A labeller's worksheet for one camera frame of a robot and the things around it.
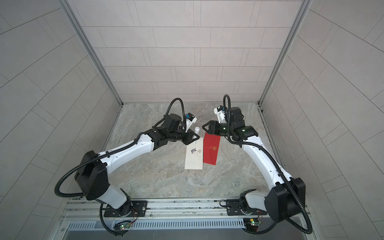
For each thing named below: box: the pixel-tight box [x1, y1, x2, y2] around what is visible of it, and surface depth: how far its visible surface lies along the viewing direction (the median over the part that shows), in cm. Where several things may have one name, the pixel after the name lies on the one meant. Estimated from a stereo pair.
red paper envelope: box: [203, 132, 221, 166], surface depth 93 cm
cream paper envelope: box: [184, 137, 204, 170], surface depth 91 cm
